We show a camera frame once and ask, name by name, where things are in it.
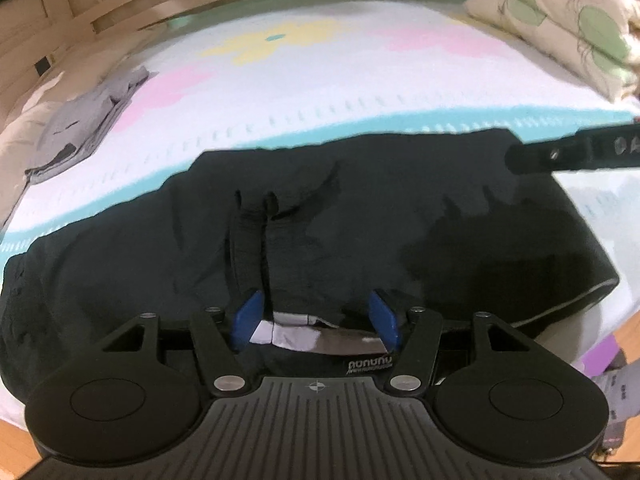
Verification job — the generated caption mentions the black pants with grey stripe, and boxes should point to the black pants with grey stripe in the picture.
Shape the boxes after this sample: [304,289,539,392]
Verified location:
[1,129,620,400]

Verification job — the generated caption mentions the folded floral quilt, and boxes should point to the folded floral quilt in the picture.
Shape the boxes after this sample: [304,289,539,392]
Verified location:
[464,0,639,102]

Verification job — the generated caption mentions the floral bed blanket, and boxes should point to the floral bed blanket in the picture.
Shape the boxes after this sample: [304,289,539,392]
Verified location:
[0,0,640,426]

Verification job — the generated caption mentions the folded grey garment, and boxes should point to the folded grey garment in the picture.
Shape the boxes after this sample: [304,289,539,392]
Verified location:
[25,66,150,185]

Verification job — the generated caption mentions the white pillow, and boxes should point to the white pillow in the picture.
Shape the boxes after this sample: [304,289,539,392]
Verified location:
[0,102,62,229]

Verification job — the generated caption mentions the black wall outlet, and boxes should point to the black wall outlet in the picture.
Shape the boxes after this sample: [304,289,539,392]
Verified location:
[35,56,51,76]

